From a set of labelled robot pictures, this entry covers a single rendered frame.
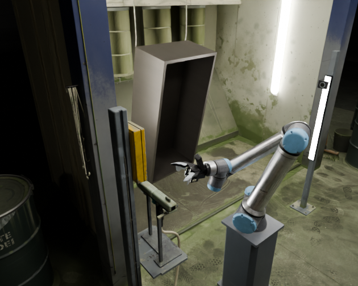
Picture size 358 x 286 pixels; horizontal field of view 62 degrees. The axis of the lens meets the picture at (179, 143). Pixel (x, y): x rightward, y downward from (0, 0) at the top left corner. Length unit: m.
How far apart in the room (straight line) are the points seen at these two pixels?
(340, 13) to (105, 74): 2.76
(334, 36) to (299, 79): 0.62
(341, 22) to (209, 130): 2.10
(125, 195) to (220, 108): 3.49
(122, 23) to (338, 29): 2.30
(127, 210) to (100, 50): 0.83
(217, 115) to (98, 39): 3.19
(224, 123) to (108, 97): 3.13
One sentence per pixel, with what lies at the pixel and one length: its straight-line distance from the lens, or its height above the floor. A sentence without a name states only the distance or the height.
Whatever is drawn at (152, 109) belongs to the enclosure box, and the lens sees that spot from 2.46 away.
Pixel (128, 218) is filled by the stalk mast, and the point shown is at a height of 1.11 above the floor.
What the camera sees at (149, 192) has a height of 1.13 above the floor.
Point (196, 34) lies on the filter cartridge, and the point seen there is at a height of 1.63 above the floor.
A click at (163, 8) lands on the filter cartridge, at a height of 1.95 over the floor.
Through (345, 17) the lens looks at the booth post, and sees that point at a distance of 3.79.
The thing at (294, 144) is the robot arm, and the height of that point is 1.39.
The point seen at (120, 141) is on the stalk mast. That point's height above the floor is 1.51.
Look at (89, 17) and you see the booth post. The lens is 1.66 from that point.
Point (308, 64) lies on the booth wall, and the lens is 3.99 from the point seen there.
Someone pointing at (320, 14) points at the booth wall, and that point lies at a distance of 3.91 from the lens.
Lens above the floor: 2.04
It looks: 26 degrees down
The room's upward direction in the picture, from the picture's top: straight up
